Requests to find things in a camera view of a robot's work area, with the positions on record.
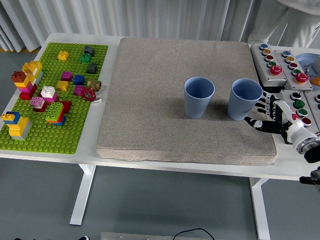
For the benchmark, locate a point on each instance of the yellow white brick tower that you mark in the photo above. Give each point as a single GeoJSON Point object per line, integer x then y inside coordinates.
{"type": "Point", "coordinates": [32, 67]}

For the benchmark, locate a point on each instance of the brass valve red handwheel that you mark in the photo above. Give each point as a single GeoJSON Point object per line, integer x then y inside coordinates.
{"type": "Point", "coordinates": [88, 94]}

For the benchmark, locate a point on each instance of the grey four-button control box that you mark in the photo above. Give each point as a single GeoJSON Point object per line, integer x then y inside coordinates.
{"type": "Point", "coordinates": [287, 95]}

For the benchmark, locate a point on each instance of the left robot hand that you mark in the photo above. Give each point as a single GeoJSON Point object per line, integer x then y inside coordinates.
{"type": "Point", "coordinates": [85, 237]}

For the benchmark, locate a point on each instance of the yellow toy brick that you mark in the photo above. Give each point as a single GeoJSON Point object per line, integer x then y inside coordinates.
{"type": "Point", "coordinates": [63, 56]}
{"type": "Point", "coordinates": [62, 86]}

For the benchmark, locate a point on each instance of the red toy brick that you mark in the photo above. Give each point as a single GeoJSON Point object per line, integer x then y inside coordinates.
{"type": "Point", "coordinates": [67, 106]}

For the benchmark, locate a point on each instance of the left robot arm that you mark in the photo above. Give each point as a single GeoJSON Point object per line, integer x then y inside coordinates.
{"type": "Point", "coordinates": [20, 239]}

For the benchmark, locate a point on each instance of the white table leg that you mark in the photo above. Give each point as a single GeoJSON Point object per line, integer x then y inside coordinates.
{"type": "Point", "coordinates": [260, 212]}
{"type": "Point", "coordinates": [82, 195]}

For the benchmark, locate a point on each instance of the brown yellow pink brick tower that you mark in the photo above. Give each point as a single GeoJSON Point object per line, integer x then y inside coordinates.
{"type": "Point", "coordinates": [22, 86]}

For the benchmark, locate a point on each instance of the blue ribbed cup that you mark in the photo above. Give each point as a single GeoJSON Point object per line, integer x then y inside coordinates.
{"type": "Point", "coordinates": [240, 107]}
{"type": "Point", "coordinates": [197, 105]}

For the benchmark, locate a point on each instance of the green toy brick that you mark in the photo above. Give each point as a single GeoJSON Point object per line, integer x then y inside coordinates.
{"type": "Point", "coordinates": [86, 58]}

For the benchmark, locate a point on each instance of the person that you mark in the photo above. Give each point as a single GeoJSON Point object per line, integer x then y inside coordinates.
{"type": "Point", "coordinates": [300, 25]}

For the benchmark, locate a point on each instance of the white pink brick stack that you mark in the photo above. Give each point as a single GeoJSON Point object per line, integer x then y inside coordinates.
{"type": "Point", "coordinates": [48, 93]}

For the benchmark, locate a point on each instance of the yellow blue grey brick stack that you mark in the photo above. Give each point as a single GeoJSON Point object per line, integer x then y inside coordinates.
{"type": "Point", "coordinates": [16, 127]}

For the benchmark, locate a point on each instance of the grey button control box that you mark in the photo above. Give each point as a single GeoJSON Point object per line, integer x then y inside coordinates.
{"type": "Point", "coordinates": [311, 100]}

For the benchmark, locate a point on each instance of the grey-brown cushion mat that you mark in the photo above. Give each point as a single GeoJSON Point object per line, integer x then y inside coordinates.
{"type": "Point", "coordinates": [150, 100]}

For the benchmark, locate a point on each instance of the orange round item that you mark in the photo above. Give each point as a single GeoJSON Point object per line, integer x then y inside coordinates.
{"type": "Point", "coordinates": [316, 81]}

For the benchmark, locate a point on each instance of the blue toy brick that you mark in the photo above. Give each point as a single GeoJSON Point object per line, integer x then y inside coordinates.
{"type": "Point", "coordinates": [78, 80]}

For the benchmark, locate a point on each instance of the grey sloped brick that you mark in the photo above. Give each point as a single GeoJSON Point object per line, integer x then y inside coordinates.
{"type": "Point", "coordinates": [92, 68]}

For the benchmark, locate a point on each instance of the small metal parts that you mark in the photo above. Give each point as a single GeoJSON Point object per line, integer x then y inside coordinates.
{"type": "Point", "coordinates": [308, 68]}

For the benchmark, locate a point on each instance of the light blue plate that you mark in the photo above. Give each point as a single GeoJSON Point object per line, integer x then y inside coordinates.
{"type": "Point", "coordinates": [301, 60]}

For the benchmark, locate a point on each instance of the pink red brick stack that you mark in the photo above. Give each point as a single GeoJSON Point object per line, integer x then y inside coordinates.
{"type": "Point", "coordinates": [37, 102]}

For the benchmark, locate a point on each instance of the green studded baseplate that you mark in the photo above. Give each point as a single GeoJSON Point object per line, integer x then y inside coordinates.
{"type": "Point", "coordinates": [50, 140]}

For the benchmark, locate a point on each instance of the green orange blue brick stack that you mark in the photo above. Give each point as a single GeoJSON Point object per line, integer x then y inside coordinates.
{"type": "Point", "coordinates": [55, 111]}

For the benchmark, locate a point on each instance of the magenta toy brick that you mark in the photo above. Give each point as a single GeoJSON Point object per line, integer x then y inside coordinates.
{"type": "Point", "coordinates": [79, 90]}
{"type": "Point", "coordinates": [67, 76]}

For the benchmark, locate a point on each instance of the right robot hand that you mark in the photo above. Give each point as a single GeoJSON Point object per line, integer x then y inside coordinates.
{"type": "Point", "coordinates": [287, 117]}

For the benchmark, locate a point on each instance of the grey five-button control box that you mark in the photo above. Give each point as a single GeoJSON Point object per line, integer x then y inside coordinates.
{"type": "Point", "coordinates": [257, 57]}
{"type": "Point", "coordinates": [287, 75]}

